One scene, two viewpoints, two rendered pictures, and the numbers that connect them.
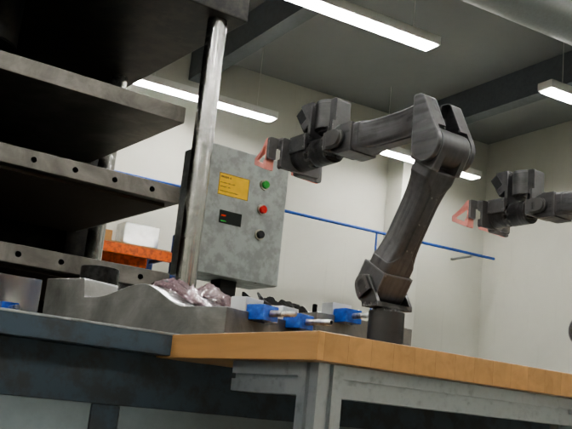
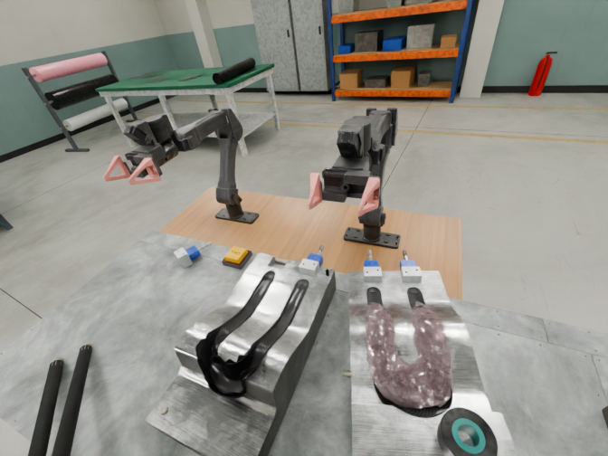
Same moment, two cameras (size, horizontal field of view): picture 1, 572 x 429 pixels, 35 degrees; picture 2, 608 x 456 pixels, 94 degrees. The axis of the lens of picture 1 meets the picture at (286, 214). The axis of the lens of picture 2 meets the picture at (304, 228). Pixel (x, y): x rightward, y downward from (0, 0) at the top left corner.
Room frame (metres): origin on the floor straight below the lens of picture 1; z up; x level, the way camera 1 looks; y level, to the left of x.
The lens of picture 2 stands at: (2.11, 0.39, 1.51)
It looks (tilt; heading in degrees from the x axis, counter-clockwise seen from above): 38 degrees down; 243
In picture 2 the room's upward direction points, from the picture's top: 9 degrees counter-clockwise
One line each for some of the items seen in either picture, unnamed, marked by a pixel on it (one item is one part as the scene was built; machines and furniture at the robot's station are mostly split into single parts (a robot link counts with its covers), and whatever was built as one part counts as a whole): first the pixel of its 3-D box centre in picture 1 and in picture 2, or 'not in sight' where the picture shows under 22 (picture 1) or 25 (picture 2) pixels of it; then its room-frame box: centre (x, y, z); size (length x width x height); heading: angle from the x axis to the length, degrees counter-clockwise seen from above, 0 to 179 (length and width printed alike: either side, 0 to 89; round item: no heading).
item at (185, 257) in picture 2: not in sight; (194, 251); (2.11, -0.53, 0.83); 0.13 x 0.05 x 0.05; 7
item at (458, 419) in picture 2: (99, 276); (465, 438); (1.87, 0.37, 0.93); 0.08 x 0.08 x 0.04
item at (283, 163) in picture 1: (306, 157); (349, 178); (1.76, -0.03, 1.20); 0.10 x 0.07 x 0.07; 125
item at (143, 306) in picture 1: (174, 315); (407, 351); (1.79, 0.20, 0.85); 0.50 x 0.26 x 0.11; 52
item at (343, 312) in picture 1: (350, 316); (315, 259); (1.81, -0.15, 0.89); 0.13 x 0.05 x 0.05; 34
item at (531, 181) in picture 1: (534, 194); (168, 134); (2.03, -0.57, 1.24); 0.12 x 0.09 x 0.12; 35
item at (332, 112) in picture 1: (337, 127); (362, 142); (1.68, -0.08, 1.24); 0.12 x 0.09 x 0.12; 35
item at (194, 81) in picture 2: not in sight; (192, 105); (1.24, -4.36, 0.51); 2.40 x 1.13 x 1.02; 124
